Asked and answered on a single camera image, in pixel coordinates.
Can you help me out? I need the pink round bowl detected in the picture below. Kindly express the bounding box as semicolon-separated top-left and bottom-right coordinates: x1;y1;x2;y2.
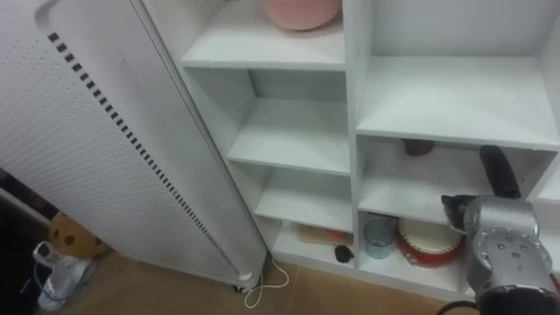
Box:
261;0;343;32

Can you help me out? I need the white shelf unit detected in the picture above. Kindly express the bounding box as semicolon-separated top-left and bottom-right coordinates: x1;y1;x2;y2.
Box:
142;0;560;303

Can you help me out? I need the white tower air conditioner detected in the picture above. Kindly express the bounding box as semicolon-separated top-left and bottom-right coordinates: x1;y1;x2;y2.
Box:
0;0;269;293

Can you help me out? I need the flat wooden board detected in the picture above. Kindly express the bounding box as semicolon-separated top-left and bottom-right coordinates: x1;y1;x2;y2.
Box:
297;223;354;246

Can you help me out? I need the dark red small cup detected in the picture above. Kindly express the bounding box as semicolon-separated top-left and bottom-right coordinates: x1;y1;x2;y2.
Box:
402;138;435;158

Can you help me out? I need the red round tin, white lid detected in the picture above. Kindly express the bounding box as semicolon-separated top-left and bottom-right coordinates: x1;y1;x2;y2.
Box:
395;217;467;268

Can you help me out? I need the yellow spotted soft toy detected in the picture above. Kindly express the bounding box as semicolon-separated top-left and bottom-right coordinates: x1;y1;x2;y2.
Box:
47;212;110;259

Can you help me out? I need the white plastic bag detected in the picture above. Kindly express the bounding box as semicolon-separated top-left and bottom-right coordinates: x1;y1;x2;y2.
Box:
32;241;95;312

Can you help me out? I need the blue-grey glass cup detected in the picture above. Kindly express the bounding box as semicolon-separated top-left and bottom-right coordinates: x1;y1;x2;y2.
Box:
363;217;397;260

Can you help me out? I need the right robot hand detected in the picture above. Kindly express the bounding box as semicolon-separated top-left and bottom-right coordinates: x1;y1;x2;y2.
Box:
479;144;522;200

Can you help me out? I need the small black object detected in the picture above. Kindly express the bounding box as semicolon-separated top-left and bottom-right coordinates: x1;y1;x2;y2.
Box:
334;244;355;264

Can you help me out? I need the white power cord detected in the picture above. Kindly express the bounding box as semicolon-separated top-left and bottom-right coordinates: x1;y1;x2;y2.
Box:
243;255;291;310

